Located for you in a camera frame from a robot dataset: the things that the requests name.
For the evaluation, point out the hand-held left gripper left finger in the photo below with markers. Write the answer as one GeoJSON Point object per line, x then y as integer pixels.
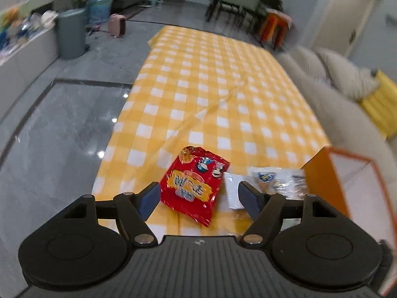
{"type": "Point", "coordinates": [150, 199]}

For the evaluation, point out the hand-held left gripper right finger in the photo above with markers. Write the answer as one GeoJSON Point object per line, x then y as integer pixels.
{"type": "Point", "coordinates": [248, 200]}

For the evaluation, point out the clear packet of brown bread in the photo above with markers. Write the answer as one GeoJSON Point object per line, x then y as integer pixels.
{"type": "Point", "coordinates": [276, 178]}

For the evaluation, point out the red snack bag yellow label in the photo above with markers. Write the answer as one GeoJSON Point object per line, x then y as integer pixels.
{"type": "Point", "coordinates": [192, 189]}

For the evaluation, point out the orange cardboard box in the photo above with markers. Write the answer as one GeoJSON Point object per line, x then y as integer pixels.
{"type": "Point", "coordinates": [322, 173]}

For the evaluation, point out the yellow checkered tablecloth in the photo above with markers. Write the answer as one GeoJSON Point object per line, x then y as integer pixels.
{"type": "Point", "coordinates": [217, 83]}

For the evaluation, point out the beige sofa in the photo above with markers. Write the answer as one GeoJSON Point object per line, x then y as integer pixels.
{"type": "Point", "coordinates": [335, 115]}

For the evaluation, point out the beige cushion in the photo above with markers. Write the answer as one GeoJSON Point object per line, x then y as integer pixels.
{"type": "Point", "coordinates": [350, 74]}

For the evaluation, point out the yellow cushion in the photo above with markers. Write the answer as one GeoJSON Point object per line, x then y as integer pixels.
{"type": "Point", "coordinates": [381, 105]}

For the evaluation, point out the orange stool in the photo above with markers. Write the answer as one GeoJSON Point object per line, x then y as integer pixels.
{"type": "Point", "coordinates": [276, 26]}

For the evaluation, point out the pink space heater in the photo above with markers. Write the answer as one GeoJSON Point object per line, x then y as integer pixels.
{"type": "Point", "coordinates": [117, 25]}

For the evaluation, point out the white low cabinet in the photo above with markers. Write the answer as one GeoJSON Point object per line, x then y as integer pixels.
{"type": "Point", "coordinates": [28, 68]}

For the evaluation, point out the grey trash bin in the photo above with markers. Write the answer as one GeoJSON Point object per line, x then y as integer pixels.
{"type": "Point", "coordinates": [71, 34]}

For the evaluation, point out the blue water bottle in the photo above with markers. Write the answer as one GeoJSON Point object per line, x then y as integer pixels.
{"type": "Point", "coordinates": [99, 7]}

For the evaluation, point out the white cap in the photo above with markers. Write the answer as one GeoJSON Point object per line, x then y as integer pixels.
{"type": "Point", "coordinates": [49, 17]}

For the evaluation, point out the white door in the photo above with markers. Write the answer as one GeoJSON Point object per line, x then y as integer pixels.
{"type": "Point", "coordinates": [341, 12]}

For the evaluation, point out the teddy bear poster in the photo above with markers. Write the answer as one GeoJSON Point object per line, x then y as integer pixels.
{"type": "Point", "coordinates": [12, 15]}

